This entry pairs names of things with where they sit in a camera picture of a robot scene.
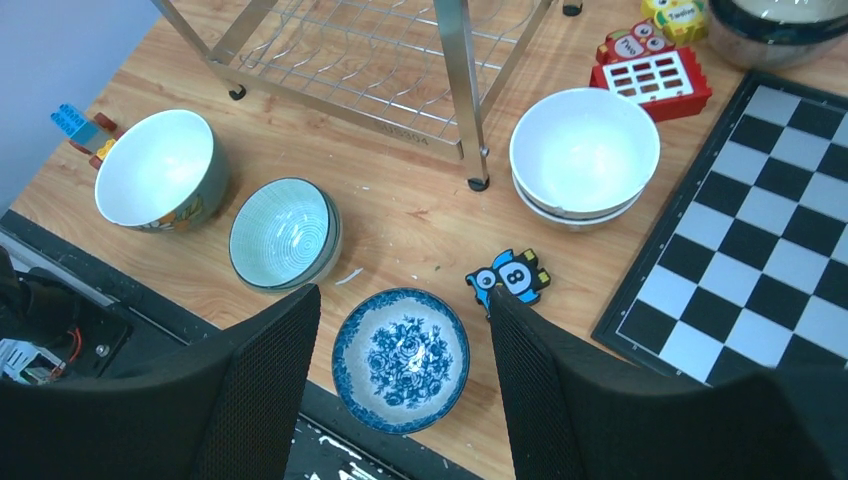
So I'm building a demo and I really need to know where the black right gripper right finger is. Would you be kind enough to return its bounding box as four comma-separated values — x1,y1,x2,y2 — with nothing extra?
490,287,847,479

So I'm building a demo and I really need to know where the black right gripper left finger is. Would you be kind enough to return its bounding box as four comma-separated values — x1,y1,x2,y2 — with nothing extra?
1,284,321,479

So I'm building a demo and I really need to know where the white blue floral bowl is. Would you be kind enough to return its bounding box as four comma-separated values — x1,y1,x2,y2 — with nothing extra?
331,287,471,435

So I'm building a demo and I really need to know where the small celadon cup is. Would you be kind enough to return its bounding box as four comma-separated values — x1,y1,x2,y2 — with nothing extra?
229,177,343,292

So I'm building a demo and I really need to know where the cream bowl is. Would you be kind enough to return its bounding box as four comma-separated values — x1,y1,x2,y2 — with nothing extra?
509,87,661,219

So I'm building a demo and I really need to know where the steel two-tier dish rack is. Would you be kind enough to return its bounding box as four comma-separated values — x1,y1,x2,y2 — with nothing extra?
157,1,550,191

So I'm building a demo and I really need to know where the dark blue floral bowl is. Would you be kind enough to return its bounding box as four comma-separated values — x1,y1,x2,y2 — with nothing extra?
708,0,847,46

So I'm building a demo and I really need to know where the pink brown bowl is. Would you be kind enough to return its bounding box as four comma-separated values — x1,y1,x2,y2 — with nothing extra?
707,23,847,71

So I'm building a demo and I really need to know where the blue owl toy block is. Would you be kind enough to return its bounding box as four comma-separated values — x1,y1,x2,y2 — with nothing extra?
465,249,551,318

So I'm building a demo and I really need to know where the black white checkerboard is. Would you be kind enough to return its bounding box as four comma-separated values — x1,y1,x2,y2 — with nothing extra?
592,72,847,385

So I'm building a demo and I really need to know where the blue orange toy car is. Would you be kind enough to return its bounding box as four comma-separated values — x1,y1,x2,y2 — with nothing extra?
50,103,123,170

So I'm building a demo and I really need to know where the red calculator toy block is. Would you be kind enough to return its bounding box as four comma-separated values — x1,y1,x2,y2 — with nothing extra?
589,47,712,122

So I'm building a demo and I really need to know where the red owl toy block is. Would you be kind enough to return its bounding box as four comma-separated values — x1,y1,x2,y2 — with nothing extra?
595,19,676,65

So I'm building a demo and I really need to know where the yellow owl toy block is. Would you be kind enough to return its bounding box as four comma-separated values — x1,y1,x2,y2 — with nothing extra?
640,0,708,47

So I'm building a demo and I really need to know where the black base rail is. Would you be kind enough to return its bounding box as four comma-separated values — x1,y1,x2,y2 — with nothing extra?
1,210,475,479

